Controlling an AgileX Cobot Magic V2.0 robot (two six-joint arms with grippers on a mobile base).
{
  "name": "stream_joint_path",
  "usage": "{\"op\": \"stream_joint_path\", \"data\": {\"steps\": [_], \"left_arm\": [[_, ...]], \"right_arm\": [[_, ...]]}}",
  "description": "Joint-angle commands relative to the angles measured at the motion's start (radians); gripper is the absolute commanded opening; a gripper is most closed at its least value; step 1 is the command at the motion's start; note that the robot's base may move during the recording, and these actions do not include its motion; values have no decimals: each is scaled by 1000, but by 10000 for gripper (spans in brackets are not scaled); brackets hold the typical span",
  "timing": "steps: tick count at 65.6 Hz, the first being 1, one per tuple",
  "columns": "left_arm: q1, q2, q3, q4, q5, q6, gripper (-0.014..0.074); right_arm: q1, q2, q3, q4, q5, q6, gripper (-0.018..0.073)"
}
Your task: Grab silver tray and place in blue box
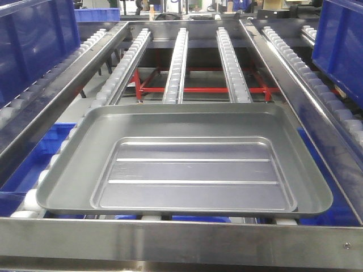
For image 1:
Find blue crate upper right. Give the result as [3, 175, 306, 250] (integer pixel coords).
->
[313, 1, 362, 107]

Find red metal frame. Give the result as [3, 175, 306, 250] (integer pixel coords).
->
[130, 67, 280, 102]

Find blue bin below rack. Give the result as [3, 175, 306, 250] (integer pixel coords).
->
[1, 122, 75, 217]

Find silver metal tray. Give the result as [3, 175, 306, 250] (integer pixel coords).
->
[36, 103, 333, 218]

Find centre white roller track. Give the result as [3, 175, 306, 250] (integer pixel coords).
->
[162, 28, 188, 104]

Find far left roller track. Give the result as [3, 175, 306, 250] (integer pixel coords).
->
[1, 28, 107, 129]

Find right white roller track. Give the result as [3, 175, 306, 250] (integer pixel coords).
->
[217, 27, 252, 103]

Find far right roller track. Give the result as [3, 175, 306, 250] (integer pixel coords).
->
[262, 26, 362, 146]

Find steel front rack rail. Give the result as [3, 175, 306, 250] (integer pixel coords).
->
[1, 218, 362, 271]

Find left steel lane divider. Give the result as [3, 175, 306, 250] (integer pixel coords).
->
[1, 22, 129, 183]

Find blue crate far background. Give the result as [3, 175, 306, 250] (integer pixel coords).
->
[74, 8, 120, 22]

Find blue crate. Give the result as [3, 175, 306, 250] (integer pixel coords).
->
[313, 1, 362, 107]
[1, 1, 80, 106]

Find blue crate upper left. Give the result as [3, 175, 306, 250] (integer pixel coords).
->
[1, 1, 80, 106]

